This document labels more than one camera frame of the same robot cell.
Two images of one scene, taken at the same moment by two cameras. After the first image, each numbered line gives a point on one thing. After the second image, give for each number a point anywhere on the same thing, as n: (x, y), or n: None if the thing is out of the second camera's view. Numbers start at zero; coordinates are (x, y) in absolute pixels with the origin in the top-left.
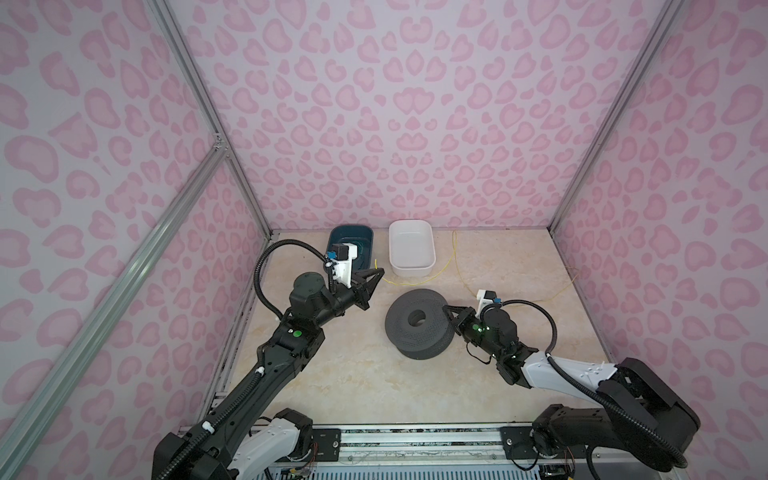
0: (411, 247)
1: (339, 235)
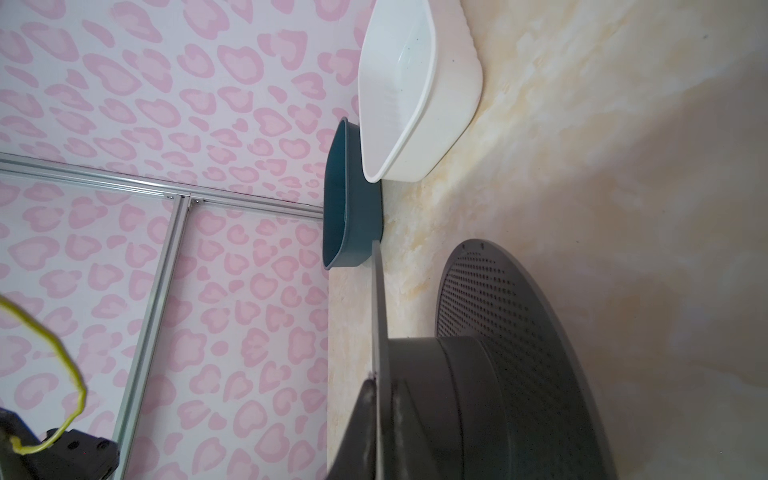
0: (420, 84)
1: (353, 204)
